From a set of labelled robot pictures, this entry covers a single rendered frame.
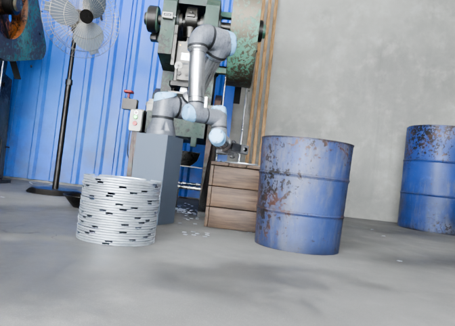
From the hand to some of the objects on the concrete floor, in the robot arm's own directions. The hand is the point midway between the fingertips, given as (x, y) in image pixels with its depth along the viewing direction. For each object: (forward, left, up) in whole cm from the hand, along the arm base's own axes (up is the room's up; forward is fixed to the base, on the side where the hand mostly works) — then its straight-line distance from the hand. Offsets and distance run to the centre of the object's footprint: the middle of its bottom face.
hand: (236, 153), depth 233 cm
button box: (+84, +109, -40) cm, 143 cm away
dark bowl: (-3, +86, -40) cm, 96 cm away
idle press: (+34, +240, -41) cm, 246 cm away
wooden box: (+20, 0, -40) cm, 45 cm away
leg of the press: (+82, +45, -41) cm, 102 cm away
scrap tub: (-19, -40, -40) cm, 60 cm away
